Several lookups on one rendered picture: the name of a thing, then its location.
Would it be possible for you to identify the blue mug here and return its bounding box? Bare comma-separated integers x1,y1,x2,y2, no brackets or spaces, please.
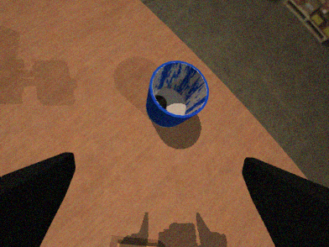
146,60,210,128

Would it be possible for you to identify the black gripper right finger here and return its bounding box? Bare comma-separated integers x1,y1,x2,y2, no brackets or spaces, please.
242,157,329,247

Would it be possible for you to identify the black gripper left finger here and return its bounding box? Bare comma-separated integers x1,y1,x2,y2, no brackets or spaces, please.
0,152,76,247

